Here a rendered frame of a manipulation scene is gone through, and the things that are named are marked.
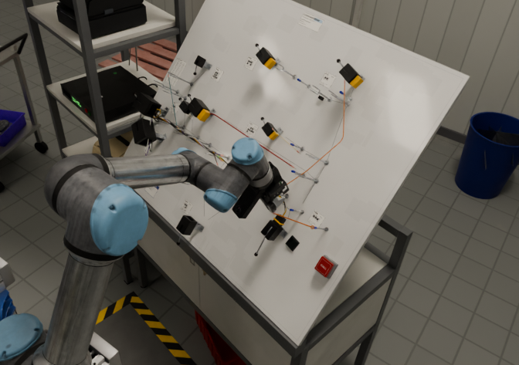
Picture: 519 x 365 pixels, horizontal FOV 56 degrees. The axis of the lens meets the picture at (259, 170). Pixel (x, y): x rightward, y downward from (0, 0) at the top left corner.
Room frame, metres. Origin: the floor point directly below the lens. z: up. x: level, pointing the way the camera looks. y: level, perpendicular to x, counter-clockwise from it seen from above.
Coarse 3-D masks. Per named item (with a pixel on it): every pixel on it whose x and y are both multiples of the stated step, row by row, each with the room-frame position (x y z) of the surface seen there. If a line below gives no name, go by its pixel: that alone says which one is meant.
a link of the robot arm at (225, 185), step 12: (204, 168) 0.96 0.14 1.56; (216, 168) 0.96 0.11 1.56; (228, 168) 0.95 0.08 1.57; (204, 180) 0.94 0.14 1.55; (216, 180) 0.93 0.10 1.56; (228, 180) 0.92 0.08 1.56; (240, 180) 0.93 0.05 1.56; (216, 192) 0.89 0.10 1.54; (228, 192) 0.90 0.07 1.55; (240, 192) 0.92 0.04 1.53; (216, 204) 0.87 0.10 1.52; (228, 204) 0.88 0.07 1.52
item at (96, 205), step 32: (64, 192) 0.64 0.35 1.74; (96, 192) 0.63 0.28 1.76; (128, 192) 0.65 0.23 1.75; (96, 224) 0.58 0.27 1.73; (128, 224) 0.61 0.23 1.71; (96, 256) 0.57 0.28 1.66; (64, 288) 0.56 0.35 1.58; (96, 288) 0.56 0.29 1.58; (64, 320) 0.53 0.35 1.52; (96, 320) 0.55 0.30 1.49; (64, 352) 0.50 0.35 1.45
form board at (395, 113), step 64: (256, 0) 1.97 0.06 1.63; (192, 64) 1.92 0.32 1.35; (256, 64) 1.76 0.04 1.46; (320, 64) 1.62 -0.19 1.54; (384, 64) 1.51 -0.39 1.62; (192, 128) 1.69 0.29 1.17; (320, 128) 1.44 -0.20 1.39; (384, 128) 1.34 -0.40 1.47; (192, 192) 1.48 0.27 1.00; (320, 192) 1.27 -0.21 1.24; (384, 192) 1.19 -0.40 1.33; (256, 256) 1.19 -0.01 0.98; (320, 256) 1.10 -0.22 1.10
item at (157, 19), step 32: (32, 32) 2.14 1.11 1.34; (64, 32) 1.91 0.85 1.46; (128, 32) 1.95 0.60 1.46; (160, 32) 2.02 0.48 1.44; (128, 64) 2.42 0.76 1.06; (64, 96) 2.05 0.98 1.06; (96, 96) 1.76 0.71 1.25; (96, 128) 1.80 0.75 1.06; (128, 128) 1.86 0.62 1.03; (128, 256) 1.78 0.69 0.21
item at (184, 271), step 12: (156, 228) 1.57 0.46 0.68; (144, 240) 1.66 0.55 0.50; (156, 240) 1.58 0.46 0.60; (168, 240) 1.50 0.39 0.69; (156, 252) 1.58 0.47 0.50; (168, 252) 1.50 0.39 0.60; (180, 252) 1.44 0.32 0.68; (168, 264) 1.51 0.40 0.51; (180, 264) 1.44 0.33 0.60; (192, 264) 1.37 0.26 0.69; (180, 276) 1.45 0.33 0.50; (192, 276) 1.37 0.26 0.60; (180, 288) 1.45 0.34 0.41; (192, 288) 1.38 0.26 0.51; (192, 300) 1.38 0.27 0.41
